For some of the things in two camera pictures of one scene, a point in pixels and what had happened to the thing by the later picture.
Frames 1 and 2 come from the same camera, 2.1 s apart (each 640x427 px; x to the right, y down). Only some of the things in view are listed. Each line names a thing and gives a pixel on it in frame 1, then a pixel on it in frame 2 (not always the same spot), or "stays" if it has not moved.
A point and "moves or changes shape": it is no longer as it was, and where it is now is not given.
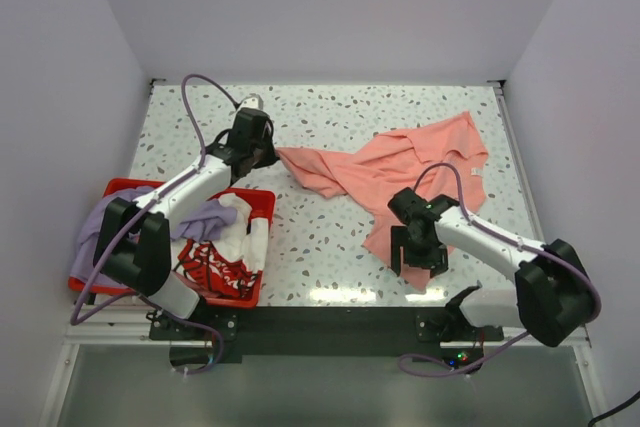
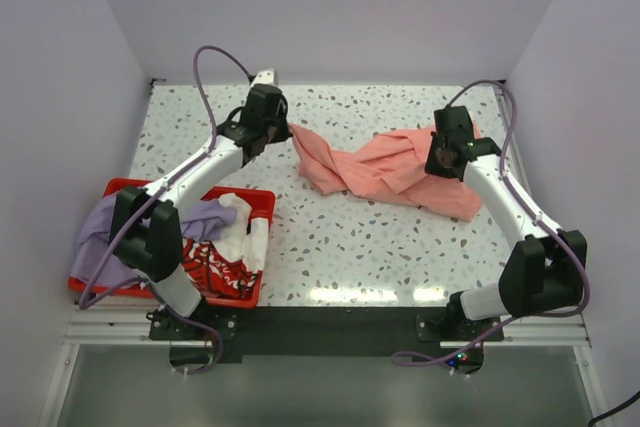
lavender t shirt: [192, 223] stays
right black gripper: [399, 237] → [431, 167]
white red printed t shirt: [231, 264] stays
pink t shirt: [444, 157] moves or changes shape
